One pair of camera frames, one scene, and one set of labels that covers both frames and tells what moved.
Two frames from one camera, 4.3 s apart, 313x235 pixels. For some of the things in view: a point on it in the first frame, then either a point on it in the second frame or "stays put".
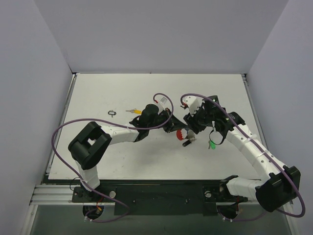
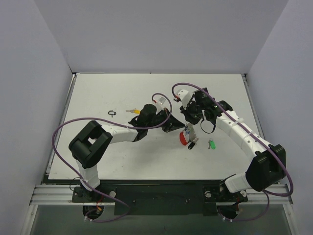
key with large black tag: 112,112 stays put
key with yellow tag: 134,111 stays put
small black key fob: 186,143 → 191,145
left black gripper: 167,120 stays put
